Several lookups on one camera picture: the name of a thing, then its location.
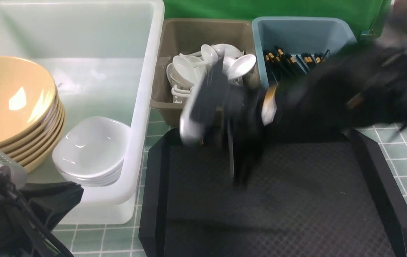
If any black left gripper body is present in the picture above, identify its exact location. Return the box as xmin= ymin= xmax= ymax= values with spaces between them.
xmin=0 ymin=182 xmax=84 ymax=257

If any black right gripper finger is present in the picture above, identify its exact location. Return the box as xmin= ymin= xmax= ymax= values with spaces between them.
xmin=233 ymin=143 xmax=264 ymax=187

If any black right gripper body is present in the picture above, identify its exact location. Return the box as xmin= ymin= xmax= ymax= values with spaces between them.
xmin=223 ymin=84 xmax=279 ymax=150

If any black chopstick gold band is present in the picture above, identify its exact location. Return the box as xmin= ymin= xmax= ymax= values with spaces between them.
xmin=227 ymin=119 xmax=235 ymax=179

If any white ceramic soup spoon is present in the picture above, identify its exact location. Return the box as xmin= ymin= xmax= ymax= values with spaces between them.
xmin=223 ymin=54 xmax=257 ymax=80

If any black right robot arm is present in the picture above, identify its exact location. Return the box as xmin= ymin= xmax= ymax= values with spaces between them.
xmin=213 ymin=42 xmax=407 ymax=142

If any pile of black chopsticks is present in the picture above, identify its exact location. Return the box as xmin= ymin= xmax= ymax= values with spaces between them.
xmin=262 ymin=46 xmax=330 ymax=86

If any pile of white spoons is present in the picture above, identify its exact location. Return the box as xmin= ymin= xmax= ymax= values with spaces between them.
xmin=166 ymin=44 xmax=245 ymax=104

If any blue plastic bin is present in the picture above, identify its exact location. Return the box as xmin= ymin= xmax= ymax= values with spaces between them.
xmin=251 ymin=16 xmax=357 ymax=88

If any black serving tray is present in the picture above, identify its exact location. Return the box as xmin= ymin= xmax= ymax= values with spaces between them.
xmin=138 ymin=128 xmax=407 ymax=257

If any olive brown plastic bin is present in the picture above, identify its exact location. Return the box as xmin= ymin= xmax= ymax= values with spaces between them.
xmin=150 ymin=18 xmax=255 ymax=127

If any stack of white dishes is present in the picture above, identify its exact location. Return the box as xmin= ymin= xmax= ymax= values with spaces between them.
xmin=52 ymin=116 xmax=130 ymax=187

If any stack of yellow bowls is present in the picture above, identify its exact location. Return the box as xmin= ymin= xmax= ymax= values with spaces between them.
xmin=0 ymin=56 xmax=65 ymax=173

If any large translucent white tub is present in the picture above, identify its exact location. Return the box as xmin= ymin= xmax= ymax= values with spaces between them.
xmin=0 ymin=0 xmax=165 ymax=225

